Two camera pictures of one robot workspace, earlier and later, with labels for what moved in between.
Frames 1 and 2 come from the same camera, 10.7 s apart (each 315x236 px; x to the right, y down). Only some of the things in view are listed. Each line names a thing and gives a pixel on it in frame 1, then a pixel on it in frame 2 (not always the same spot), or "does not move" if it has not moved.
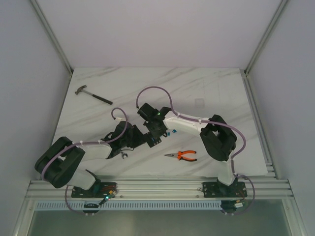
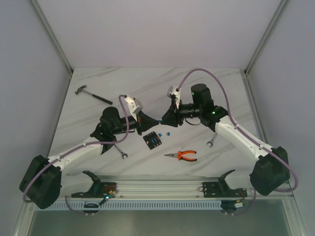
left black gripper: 141,137 → 141,122
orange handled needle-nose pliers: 179,155 does not move
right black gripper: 158,133 → 173,116
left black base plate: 98,190 does not move
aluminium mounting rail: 177,187 does not move
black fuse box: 153,140 does not move
